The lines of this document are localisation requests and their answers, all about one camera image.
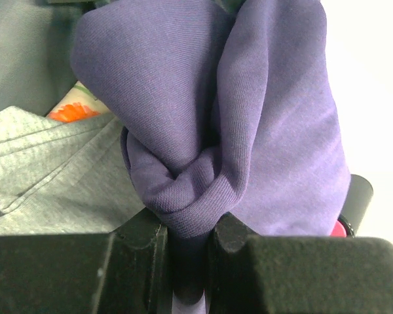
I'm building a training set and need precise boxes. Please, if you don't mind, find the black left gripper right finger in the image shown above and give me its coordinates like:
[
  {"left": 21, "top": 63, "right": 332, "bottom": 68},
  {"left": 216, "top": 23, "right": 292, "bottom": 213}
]
[{"left": 206, "top": 214, "right": 393, "bottom": 313}]

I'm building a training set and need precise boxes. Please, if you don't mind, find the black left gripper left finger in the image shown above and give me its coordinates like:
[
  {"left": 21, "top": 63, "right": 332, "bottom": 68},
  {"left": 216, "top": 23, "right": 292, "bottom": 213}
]
[{"left": 0, "top": 209, "right": 172, "bottom": 313}]

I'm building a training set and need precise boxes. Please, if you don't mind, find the dark purple garment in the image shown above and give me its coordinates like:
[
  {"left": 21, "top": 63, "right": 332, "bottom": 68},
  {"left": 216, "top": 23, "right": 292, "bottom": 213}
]
[{"left": 70, "top": 1, "right": 350, "bottom": 313}]

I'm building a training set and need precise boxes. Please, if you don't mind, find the blue fish-print suitcase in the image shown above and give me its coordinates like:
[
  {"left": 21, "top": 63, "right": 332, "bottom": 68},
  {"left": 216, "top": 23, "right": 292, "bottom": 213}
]
[{"left": 0, "top": 0, "right": 106, "bottom": 116}]

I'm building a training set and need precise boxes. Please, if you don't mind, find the grey folded garment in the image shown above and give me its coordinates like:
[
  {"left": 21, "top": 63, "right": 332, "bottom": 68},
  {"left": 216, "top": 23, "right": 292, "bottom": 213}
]
[{"left": 0, "top": 107, "right": 143, "bottom": 235}]

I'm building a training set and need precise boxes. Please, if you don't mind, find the orange floral cloth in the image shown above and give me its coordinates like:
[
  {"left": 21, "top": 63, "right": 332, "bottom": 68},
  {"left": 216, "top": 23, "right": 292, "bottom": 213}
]
[{"left": 47, "top": 81, "right": 109, "bottom": 122}]

